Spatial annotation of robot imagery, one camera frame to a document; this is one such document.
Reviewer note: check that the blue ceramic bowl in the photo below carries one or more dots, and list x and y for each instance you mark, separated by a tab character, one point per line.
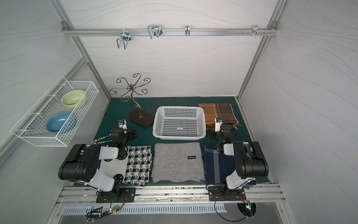
61	123

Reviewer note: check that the green table mat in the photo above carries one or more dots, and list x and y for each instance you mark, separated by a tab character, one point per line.
117	110

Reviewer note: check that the double metal hook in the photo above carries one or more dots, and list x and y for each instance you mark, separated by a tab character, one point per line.
124	39

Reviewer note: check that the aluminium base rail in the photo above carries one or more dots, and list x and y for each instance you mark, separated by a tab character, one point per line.
172	194

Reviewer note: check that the right metal hook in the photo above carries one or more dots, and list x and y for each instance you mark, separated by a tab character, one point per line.
256	31

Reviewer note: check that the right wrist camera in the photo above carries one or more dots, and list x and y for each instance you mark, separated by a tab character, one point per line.
218	123

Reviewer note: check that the white vent strip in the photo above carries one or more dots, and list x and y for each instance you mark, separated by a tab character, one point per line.
151	209

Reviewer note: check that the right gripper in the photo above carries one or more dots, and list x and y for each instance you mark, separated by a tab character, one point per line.
214	133

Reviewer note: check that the green ceramic bowl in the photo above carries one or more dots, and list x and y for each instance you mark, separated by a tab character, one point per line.
74	99

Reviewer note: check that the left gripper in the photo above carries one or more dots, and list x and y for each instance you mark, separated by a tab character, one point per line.
130	134

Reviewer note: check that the patterned handle spoon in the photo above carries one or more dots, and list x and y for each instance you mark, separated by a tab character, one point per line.
102	138

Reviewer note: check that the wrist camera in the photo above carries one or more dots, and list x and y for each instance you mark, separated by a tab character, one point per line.
218	123
122	124

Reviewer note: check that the metal jewelry tree stand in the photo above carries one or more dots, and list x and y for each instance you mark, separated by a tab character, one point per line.
137	115

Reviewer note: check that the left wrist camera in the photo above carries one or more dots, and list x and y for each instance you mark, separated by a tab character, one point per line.
122	124

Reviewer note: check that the white plastic basket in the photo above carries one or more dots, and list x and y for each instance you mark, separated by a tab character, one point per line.
179	123

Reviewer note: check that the aluminium top rail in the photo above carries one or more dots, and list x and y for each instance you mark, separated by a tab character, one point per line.
166	32

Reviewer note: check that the navy plaid scarf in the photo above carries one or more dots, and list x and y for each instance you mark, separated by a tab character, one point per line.
233	165

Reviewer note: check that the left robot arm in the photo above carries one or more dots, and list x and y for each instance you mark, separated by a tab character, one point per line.
81	166

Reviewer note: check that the small metal hook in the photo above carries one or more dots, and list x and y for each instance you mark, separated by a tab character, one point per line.
187	30

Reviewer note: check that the patterned handle fork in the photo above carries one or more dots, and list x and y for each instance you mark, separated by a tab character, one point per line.
100	142

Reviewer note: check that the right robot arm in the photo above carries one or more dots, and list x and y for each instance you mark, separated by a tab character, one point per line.
219	192

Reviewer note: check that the brown plaid fringed scarf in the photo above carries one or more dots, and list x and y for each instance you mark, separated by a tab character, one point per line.
223	111

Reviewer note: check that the white wire wall basket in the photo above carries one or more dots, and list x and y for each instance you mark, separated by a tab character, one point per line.
32	126

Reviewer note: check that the black white smiley scarf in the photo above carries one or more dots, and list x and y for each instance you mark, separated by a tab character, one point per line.
134	169

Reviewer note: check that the cable bundle left base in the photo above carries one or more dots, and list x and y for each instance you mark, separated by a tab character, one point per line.
99	213

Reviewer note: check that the grey scarf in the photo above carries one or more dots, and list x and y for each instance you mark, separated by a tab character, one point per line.
178	162

